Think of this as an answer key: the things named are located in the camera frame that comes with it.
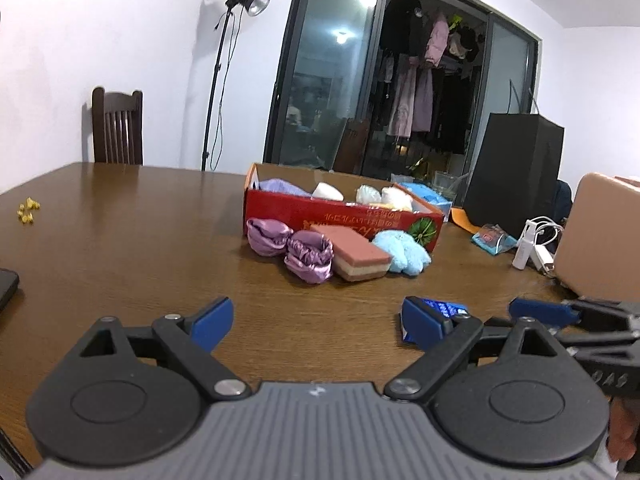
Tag white charger with cables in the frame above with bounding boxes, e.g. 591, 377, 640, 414
529, 216, 564, 279

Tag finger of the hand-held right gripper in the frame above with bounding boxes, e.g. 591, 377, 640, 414
509, 298, 640, 335
480, 316, 640, 358

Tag black paper bag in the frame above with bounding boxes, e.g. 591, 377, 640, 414
462, 79, 565, 229

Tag purple satin scrunchie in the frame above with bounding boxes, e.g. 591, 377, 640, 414
246, 217, 295, 259
284, 231, 335, 285

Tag lilac drawstring pouch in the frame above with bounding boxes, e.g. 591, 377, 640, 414
258, 178, 312, 197

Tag red cardboard box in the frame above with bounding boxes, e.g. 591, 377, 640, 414
243, 162, 445, 254

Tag yellow and white plush toy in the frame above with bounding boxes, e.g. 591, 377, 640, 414
382, 187, 415, 213

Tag small teal packet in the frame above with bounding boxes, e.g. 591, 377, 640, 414
470, 223, 518, 257

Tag orange paper piece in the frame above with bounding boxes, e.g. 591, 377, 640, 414
449, 207, 481, 234

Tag blue wet wipes pack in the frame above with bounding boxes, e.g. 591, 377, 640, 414
392, 182, 454, 211

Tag sliding glass door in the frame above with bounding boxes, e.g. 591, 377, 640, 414
263, 0, 544, 182

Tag blue tissue packet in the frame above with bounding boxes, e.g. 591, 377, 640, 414
400, 297, 471, 347

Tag person's right hand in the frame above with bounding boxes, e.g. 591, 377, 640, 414
607, 400, 640, 465

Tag black smartphone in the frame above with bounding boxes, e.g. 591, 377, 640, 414
0, 268, 20, 314

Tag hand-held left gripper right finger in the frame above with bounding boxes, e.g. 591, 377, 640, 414
382, 296, 571, 403

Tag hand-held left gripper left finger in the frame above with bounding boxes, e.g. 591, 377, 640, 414
75, 296, 253, 403

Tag small yellow bits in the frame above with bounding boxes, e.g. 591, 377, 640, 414
17, 198, 42, 224

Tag light blue fluffy cloth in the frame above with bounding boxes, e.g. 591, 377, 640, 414
372, 229, 432, 277

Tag pink layered sponge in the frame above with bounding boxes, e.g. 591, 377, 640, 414
309, 223, 392, 281

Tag white rounded sponge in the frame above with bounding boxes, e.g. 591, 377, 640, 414
312, 182, 345, 201

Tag pink hanging jacket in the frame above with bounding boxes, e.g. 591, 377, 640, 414
424, 12, 450, 69

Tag black hanging jacket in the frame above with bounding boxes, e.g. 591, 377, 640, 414
382, 0, 426, 54

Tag dark wooden chair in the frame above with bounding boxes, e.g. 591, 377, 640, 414
91, 86, 145, 165

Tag pale pink long coat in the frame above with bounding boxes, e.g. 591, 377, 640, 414
387, 54, 434, 137

